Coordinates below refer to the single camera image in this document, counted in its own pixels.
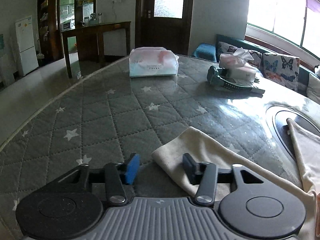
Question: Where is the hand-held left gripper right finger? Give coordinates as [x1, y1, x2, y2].
[182, 152, 264, 207]

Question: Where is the white refrigerator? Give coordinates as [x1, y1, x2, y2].
[15, 16, 39, 77]

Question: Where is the blue sofa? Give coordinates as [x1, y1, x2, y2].
[192, 34, 320, 98]

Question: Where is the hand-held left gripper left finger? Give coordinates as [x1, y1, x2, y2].
[59, 152, 140, 207]

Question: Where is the grey cushion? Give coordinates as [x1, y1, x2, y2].
[306, 73, 320, 98]

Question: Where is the large white tissue pack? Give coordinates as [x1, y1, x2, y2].
[129, 47, 180, 78]

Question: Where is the cream garment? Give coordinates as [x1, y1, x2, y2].
[152, 118, 320, 240]

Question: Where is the grey quilted star table cover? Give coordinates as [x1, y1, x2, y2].
[0, 54, 320, 240]

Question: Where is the dark wooden shelf cabinet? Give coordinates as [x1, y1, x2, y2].
[37, 0, 60, 62]

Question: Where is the window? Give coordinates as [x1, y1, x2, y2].
[246, 0, 320, 60]

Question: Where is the pink tissue pack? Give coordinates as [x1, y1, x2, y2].
[219, 47, 255, 68]

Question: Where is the round black induction cooktop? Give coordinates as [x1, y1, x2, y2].
[265, 105, 320, 160]

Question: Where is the dark wooden console table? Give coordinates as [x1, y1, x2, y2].
[61, 21, 132, 78]

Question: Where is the blue throw blanket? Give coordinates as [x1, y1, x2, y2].
[194, 43, 217, 62]

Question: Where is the green lint brush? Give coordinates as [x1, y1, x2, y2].
[207, 66, 265, 94]

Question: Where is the dark wooden door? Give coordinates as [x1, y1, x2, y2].
[136, 0, 194, 55]

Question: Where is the long butterfly print pillow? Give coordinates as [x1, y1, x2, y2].
[217, 41, 263, 68]

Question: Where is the square butterfly print pillow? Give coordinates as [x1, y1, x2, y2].
[262, 53, 300, 91]

